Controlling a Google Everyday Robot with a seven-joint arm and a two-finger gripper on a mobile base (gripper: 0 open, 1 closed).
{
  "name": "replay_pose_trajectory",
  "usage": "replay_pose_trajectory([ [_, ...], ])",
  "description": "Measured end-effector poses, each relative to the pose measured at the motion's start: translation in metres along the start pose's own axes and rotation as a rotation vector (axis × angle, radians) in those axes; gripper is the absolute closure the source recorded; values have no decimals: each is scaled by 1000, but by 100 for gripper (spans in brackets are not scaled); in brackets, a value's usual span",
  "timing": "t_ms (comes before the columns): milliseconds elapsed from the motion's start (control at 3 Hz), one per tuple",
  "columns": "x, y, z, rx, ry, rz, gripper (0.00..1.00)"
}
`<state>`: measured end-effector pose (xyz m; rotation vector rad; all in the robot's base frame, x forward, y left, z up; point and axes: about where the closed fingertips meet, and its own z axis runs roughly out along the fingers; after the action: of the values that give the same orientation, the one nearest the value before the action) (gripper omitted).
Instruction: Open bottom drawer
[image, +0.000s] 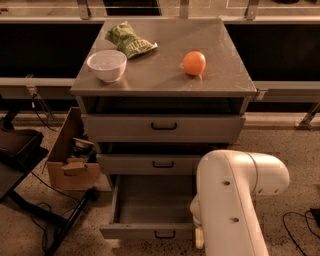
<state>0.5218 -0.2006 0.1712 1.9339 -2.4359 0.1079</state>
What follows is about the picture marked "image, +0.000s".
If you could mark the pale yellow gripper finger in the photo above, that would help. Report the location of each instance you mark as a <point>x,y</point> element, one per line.
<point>199,240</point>

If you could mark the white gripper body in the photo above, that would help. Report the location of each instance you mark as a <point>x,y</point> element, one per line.
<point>194,210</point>

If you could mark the grey bottom drawer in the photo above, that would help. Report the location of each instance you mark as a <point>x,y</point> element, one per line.
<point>151,207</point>

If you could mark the grey drawer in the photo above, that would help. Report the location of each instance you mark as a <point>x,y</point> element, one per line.
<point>163,128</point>
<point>148,164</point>
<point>151,207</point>

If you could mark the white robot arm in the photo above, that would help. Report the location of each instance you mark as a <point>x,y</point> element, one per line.
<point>223,211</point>

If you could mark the grey middle drawer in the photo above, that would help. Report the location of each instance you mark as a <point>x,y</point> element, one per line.
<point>148,164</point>

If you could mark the grey metal drawer cabinet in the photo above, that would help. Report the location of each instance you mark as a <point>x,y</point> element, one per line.
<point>156,83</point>

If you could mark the grey top drawer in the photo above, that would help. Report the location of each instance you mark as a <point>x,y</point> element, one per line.
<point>163,128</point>

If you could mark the cardboard box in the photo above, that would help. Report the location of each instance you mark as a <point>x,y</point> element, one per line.
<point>64,172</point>

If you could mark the orange fruit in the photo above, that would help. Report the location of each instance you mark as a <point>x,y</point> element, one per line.
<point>194,63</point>

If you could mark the grey metal railing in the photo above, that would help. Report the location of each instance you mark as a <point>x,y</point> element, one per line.
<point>283,12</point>

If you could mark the white bowl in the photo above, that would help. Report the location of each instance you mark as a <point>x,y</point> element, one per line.
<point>107,65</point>

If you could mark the black stand with tray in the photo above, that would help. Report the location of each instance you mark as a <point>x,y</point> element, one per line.
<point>20,153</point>

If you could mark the green chip bag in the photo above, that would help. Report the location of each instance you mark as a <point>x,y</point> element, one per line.
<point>128,42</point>

